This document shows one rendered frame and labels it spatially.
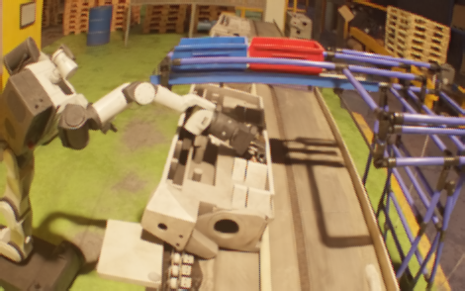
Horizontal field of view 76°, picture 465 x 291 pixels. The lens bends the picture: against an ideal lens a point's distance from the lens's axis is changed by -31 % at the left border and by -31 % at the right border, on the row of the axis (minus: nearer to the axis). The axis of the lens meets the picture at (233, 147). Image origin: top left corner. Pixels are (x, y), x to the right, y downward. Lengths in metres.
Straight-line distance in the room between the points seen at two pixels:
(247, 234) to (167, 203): 0.28
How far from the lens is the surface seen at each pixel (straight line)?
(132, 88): 1.35
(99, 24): 7.91
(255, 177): 1.47
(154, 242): 1.32
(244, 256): 1.38
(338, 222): 1.62
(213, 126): 1.48
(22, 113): 1.27
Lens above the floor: 1.67
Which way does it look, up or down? 27 degrees down
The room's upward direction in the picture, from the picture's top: 6 degrees clockwise
